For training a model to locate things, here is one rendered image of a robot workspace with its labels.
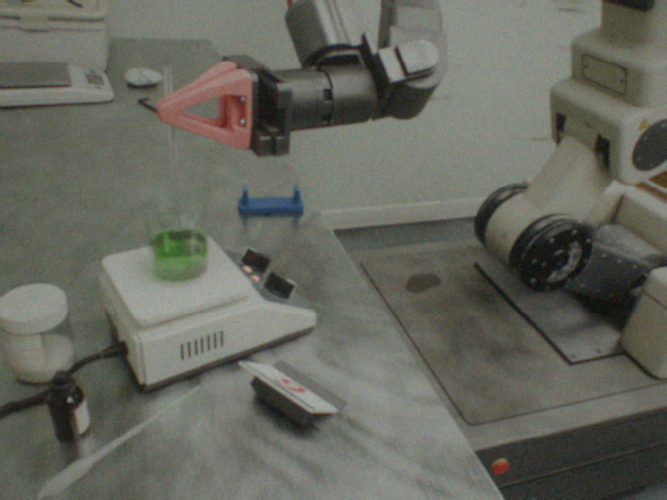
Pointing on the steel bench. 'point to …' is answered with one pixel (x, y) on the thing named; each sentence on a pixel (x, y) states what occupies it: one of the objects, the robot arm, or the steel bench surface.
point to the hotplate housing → (199, 334)
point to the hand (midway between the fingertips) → (168, 111)
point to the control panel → (264, 282)
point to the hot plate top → (128, 288)
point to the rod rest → (270, 203)
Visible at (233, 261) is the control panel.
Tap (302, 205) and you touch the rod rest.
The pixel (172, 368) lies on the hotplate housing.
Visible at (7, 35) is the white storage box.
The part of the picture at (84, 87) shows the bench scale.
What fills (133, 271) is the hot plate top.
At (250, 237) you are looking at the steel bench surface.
